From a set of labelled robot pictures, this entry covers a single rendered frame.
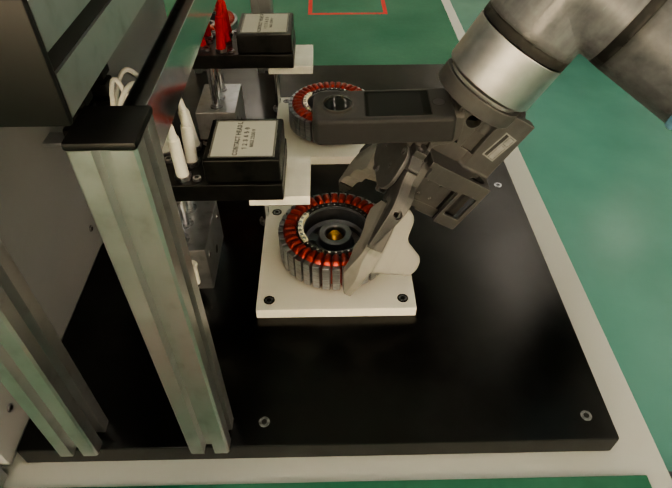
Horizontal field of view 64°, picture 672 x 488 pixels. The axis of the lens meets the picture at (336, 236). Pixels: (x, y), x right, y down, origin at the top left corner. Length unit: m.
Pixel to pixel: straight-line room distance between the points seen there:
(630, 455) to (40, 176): 0.54
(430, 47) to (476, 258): 0.55
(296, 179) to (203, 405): 0.21
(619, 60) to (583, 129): 1.98
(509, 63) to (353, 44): 0.65
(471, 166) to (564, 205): 1.50
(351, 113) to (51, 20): 0.27
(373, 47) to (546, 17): 0.65
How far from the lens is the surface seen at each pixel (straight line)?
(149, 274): 0.30
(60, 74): 0.22
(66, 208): 0.56
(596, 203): 2.02
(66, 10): 0.23
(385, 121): 0.43
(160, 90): 0.31
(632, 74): 0.42
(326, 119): 0.43
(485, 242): 0.60
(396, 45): 1.05
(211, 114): 0.71
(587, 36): 0.42
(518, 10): 0.42
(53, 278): 0.54
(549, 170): 2.11
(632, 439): 0.54
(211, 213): 0.55
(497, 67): 0.42
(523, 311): 0.55
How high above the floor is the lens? 1.18
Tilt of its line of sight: 44 degrees down
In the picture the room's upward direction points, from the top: straight up
